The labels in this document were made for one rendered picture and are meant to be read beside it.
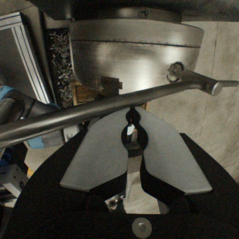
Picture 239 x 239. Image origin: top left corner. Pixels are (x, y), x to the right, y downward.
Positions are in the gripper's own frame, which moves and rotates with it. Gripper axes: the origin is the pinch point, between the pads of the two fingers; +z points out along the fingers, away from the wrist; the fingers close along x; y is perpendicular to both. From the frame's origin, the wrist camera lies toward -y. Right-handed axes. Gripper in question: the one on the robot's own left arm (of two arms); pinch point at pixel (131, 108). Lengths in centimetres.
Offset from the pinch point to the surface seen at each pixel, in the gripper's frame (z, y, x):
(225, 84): 10.2, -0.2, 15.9
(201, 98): 190, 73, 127
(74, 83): 39.8, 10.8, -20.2
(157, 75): 13.1, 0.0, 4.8
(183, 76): 11.3, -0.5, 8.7
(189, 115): 186, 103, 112
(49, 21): 70, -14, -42
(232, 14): 19.9, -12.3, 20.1
